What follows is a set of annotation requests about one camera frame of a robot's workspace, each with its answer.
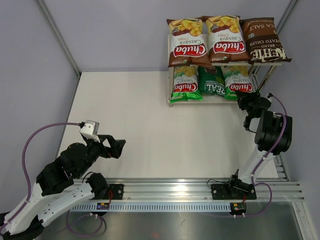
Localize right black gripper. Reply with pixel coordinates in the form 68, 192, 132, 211
235, 90, 260, 117

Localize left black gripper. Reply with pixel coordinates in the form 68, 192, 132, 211
76, 134, 126, 178

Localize green Chuba bag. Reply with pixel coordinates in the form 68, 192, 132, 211
220, 65, 255, 100
169, 65, 203, 104

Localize dark green Real chips bag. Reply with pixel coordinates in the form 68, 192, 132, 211
198, 66, 226, 97

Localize brown Kettle chips bag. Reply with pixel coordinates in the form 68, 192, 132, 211
239, 17, 291, 64

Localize brown Chuba bag back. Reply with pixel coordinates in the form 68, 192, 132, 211
203, 15, 250, 63

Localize brown chuba bag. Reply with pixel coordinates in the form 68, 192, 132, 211
203, 15, 250, 63
166, 17, 211, 67

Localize brown Chuba bag front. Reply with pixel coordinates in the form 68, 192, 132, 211
166, 17, 211, 67

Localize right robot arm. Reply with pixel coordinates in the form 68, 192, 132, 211
226, 90, 293, 200

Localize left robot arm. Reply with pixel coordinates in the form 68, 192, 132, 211
0, 135, 126, 240

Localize white two-tier shelf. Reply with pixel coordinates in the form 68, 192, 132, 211
166, 33, 284, 108

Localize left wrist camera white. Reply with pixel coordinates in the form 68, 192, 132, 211
79, 120, 100, 143

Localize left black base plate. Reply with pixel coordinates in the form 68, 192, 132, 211
99, 183, 125, 200

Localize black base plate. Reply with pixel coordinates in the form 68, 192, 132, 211
210, 183, 257, 201
99, 183, 125, 200

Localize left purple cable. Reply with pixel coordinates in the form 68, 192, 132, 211
0, 121, 108, 237

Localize aluminium mounting rail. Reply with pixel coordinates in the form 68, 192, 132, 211
106, 178, 305, 212

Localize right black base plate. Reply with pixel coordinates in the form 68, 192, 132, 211
210, 183, 257, 201

